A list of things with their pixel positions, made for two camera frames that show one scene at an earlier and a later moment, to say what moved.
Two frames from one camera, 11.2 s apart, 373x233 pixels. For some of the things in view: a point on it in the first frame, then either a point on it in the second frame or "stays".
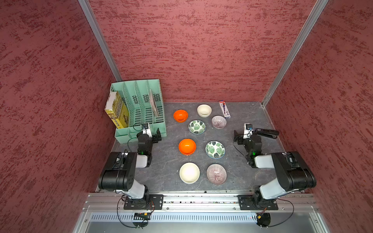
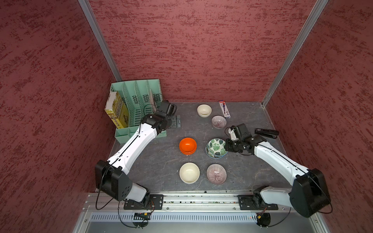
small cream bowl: x=204 y=110 stays
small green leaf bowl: x=196 y=126 → x=215 y=148
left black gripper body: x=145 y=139 → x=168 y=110
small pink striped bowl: x=219 y=122 stays
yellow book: x=118 y=109 stays
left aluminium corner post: x=100 y=37 stays
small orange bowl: x=180 y=115 → x=187 y=145
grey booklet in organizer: x=154 y=103 stays
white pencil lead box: x=225 y=109 stays
